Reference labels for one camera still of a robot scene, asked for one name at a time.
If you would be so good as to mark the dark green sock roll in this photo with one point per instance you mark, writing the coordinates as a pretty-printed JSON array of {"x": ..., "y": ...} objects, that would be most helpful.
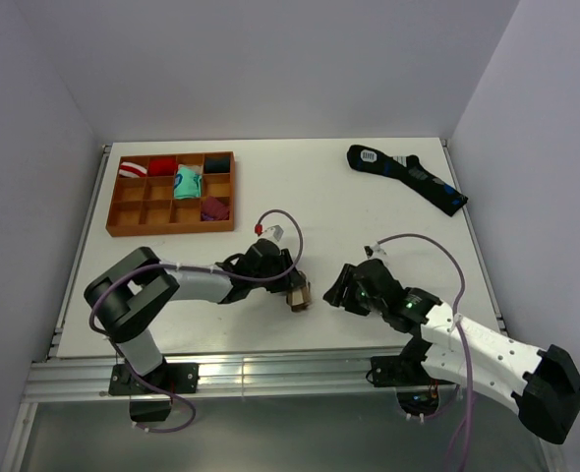
[{"x": 217, "y": 164}]

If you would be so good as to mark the brown striped sock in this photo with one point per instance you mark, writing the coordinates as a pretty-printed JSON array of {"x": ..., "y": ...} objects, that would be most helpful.
[{"x": 299, "y": 299}]

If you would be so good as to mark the red white striped sock roll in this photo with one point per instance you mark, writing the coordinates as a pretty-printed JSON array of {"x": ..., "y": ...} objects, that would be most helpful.
[{"x": 128, "y": 169}]

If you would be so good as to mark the teal sock roll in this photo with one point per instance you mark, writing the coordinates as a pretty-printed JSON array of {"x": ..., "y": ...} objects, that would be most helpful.
[{"x": 187, "y": 184}]

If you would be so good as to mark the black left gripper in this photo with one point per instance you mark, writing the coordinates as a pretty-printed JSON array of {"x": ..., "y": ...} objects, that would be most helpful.
[{"x": 285, "y": 284}]

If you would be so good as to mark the aluminium mounting rail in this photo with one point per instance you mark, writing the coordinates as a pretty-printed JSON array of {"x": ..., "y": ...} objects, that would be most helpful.
[{"x": 237, "y": 375}]

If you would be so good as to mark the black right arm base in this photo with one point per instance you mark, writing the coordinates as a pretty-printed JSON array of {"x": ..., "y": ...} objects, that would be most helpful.
[{"x": 419, "y": 396}]

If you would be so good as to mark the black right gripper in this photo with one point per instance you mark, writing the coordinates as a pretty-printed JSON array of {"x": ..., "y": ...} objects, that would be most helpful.
[{"x": 334, "y": 294}]

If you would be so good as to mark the orange compartment tray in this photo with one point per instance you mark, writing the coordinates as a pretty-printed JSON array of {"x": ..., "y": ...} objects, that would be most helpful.
[{"x": 146, "y": 207}]

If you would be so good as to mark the purple sock roll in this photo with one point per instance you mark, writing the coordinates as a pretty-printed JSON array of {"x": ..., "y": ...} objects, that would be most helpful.
[{"x": 213, "y": 209}]

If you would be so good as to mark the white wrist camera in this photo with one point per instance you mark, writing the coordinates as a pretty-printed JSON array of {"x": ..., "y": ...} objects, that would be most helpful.
[
  {"x": 272, "y": 233},
  {"x": 374, "y": 251}
]

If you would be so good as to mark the black blue sock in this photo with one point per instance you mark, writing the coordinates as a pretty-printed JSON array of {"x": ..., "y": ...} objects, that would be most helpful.
[{"x": 408, "y": 170}]

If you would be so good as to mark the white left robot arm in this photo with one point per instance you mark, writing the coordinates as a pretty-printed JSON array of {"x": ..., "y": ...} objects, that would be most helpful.
[{"x": 127, "y": 298}]

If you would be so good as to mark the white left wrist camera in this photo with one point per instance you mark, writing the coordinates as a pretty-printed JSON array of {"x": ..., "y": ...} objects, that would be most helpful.
[{"x": 272, "y": 233}]

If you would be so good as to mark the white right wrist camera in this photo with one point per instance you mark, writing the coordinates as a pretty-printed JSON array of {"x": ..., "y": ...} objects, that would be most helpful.
[{"x": 374, "y": 251}]

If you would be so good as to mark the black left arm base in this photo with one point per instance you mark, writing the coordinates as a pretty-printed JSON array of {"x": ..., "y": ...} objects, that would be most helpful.
[{"x": 175, "y": 378}]

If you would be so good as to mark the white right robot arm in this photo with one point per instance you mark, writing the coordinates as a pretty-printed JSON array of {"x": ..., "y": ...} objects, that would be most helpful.
[{"x": 541, "y": 386}]

